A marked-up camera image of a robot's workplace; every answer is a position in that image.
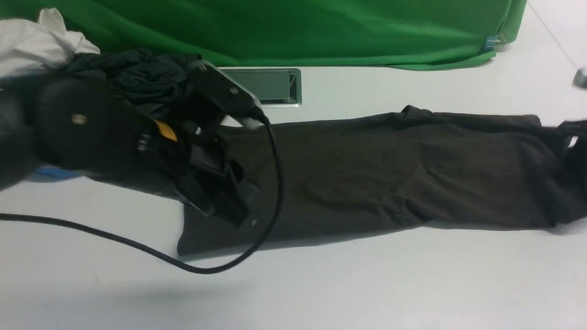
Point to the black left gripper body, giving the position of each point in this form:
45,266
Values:
206,178

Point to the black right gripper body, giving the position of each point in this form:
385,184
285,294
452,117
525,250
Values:
574,151

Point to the gray long sleeve shirt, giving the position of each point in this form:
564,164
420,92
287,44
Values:
390,172

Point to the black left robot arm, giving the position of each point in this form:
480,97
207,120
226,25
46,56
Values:
76,124

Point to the dark teal crumpled shirt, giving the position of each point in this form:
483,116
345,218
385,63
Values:
139,78

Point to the blue crumpled shirt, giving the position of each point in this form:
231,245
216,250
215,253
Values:
52,174

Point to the white crumpled shirt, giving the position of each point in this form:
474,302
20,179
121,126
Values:
28,48

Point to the blue binder clip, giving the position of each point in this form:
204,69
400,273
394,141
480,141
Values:
494,43

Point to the green backdrop cloth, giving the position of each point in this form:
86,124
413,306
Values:
418,35

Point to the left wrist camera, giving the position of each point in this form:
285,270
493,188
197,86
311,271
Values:
226,95

